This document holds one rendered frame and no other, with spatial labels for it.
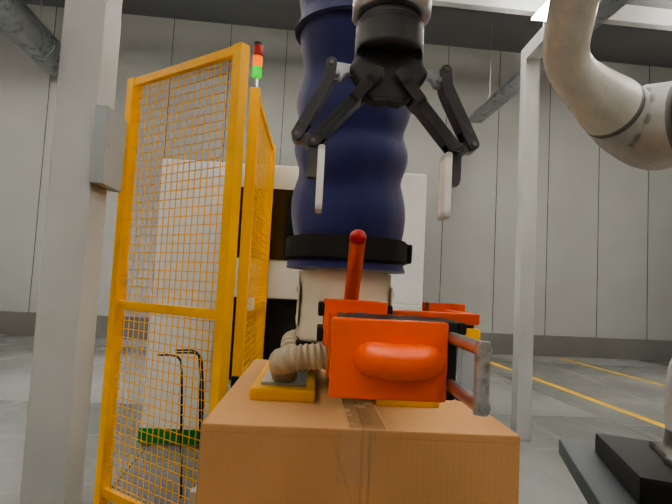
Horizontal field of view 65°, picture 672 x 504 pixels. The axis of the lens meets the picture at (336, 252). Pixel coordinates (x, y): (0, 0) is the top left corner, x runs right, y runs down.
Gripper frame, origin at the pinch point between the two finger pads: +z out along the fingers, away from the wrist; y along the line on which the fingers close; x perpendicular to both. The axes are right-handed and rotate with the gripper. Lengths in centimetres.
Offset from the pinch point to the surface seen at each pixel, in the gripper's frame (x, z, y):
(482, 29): -903, -495, -284
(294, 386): -26.5, 24.8, 9.1
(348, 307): -12.0, 11.7, 2.3
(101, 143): -142, -40, 91
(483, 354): 28.8, 12.2, -2.3
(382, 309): -12.0, 11.7, -2.1
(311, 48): -35.6, -33.3, 9.8
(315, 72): -35.5, -28.9, 8.8
